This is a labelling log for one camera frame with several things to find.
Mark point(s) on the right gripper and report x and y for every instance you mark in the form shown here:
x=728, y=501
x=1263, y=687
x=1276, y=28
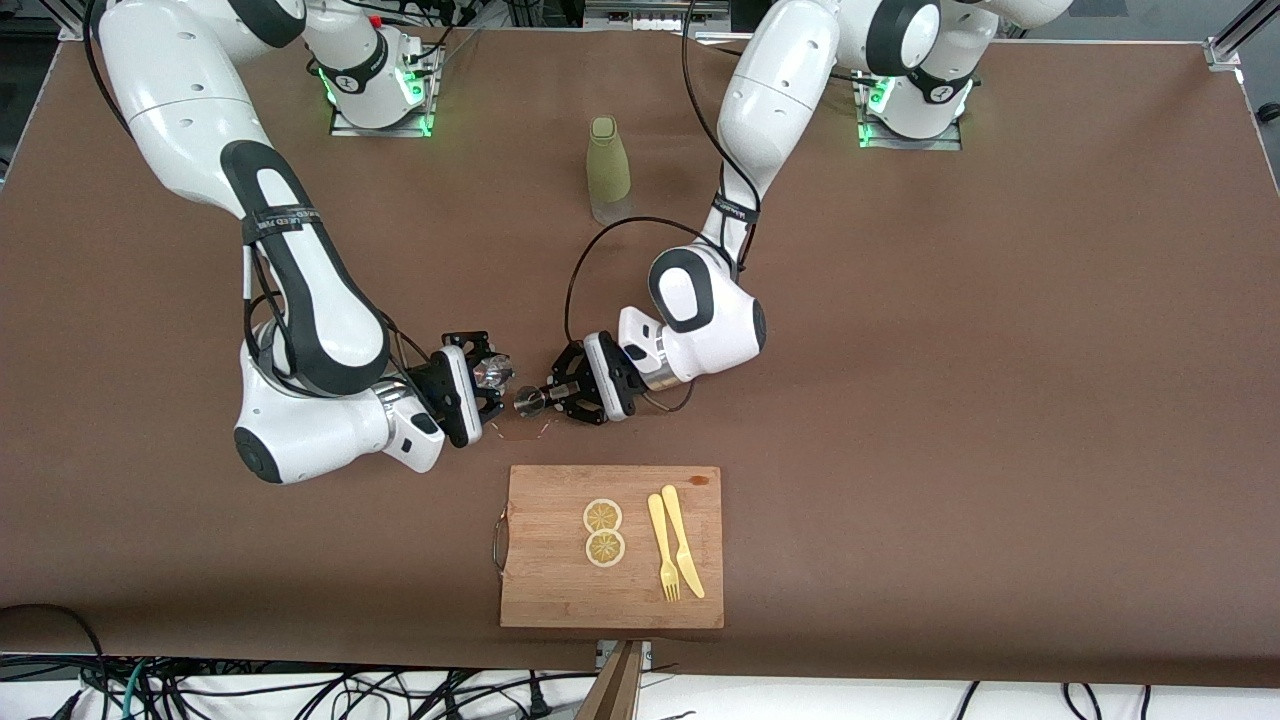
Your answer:
x=481, y=396

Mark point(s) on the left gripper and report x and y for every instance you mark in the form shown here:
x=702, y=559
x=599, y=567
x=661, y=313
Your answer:
x=577, y=386

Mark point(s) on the small glass measuring cup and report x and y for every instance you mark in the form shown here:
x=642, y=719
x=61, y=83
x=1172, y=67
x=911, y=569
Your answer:
x=495, y=372

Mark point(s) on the steel jigger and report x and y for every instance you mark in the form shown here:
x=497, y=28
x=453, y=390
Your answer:
x=528, y=400

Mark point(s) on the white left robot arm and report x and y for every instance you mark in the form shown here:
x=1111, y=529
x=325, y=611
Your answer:
x=780, y=90

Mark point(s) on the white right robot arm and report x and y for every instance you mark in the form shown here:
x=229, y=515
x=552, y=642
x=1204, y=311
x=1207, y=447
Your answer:
x=180, y=100

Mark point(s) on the spilled liquid puddle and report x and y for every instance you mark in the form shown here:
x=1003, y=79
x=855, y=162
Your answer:
x=520, y=432

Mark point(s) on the lemon slice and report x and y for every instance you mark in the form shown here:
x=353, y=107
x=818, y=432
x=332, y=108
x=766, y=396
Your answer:
x=602, y=516
x=605, y=549

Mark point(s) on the yellow plastic fork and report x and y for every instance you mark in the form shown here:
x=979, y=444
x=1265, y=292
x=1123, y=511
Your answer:
x=658, y=525

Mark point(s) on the wooden cutting board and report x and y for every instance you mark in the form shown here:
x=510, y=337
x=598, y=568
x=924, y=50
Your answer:
x=560, y=580

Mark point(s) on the yellow plastic knife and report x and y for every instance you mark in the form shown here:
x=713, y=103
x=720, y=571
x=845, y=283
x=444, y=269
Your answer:
x=690, y=575

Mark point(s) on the green sleeved glass bottle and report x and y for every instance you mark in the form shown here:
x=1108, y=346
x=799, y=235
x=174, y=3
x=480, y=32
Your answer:
x=608, y=165

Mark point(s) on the wooden bar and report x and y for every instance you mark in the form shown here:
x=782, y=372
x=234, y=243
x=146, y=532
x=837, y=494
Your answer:
x=615, y=690

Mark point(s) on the grey equipment box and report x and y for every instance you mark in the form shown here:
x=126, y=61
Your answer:
x=655, y=12

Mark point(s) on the brown table cover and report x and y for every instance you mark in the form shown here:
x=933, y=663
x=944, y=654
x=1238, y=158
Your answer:
x=1000, y=400

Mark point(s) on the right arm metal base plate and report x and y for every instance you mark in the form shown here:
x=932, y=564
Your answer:
x=385, y=131

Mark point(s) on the small metal bracket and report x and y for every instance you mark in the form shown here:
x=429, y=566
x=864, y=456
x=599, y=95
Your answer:
x=646, y=655

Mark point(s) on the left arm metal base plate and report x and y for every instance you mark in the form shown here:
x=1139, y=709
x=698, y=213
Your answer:
x=910, y=144

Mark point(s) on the aluminium frame profile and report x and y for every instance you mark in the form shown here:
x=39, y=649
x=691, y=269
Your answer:
x=72, y=25
x=1222, y=52

